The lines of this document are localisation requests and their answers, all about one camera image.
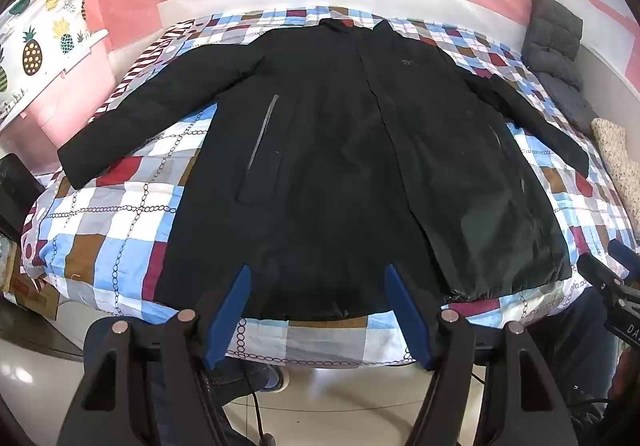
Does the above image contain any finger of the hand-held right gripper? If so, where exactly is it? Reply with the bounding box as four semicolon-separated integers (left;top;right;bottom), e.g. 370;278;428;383
607;238;640;269
576;252;628;296

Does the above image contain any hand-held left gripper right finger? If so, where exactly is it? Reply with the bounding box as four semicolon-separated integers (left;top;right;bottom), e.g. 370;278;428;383
383;263;576;446

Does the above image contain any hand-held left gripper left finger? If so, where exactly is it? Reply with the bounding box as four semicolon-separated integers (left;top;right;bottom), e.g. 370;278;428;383
70;264;252;446

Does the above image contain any black jacket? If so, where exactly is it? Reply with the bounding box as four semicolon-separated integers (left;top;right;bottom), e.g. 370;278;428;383
56;17;590;322

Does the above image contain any person's left leg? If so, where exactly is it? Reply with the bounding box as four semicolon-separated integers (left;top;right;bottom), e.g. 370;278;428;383
207;357;281;409

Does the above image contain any person's leg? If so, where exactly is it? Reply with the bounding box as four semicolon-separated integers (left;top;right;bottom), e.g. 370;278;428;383
207;357;281;409
537;285;626;409

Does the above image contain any person's right leg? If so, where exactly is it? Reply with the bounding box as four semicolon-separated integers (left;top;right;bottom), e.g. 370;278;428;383
537;285;626;409

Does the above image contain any person's shoe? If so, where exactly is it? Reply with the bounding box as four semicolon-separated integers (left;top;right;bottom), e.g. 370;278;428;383
260;366;292;395

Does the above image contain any beige fuzzy cloth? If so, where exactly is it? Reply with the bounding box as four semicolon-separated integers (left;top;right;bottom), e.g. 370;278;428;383
590;117;640;227

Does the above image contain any checkered bedsheet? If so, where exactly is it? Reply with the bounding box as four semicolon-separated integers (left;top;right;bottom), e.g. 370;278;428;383
20;6;640;370

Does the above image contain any cardboard box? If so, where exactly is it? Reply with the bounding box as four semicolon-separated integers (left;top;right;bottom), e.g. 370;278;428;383
4;270;62;323

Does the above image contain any grey puffer jacket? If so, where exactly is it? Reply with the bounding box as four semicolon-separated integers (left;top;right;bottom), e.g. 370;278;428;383
520;0;601;137

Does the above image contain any pineapple print curtain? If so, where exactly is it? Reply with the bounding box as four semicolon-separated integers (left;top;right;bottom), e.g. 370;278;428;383
0;0;108;127

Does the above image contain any black cable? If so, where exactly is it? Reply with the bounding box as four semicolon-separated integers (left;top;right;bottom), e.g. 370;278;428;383
250;390;268;446

